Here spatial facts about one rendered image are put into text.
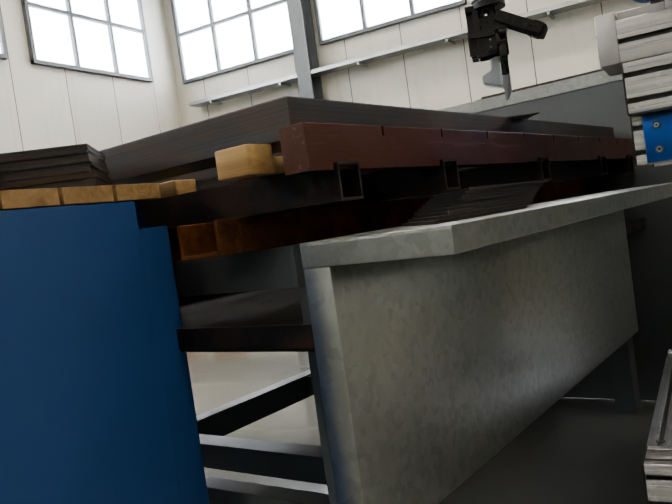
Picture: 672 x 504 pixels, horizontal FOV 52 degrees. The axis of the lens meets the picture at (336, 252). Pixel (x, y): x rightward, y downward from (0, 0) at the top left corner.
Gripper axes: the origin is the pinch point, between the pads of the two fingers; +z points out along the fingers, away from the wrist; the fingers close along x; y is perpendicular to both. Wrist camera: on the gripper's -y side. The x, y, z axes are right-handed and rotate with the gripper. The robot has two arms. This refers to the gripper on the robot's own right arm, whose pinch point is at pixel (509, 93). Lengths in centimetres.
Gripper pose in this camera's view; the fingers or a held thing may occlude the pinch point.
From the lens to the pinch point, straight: 160.0
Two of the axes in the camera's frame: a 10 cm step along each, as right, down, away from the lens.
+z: 1.4, 9.9, 0.4
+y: -9.5, 1.2, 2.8
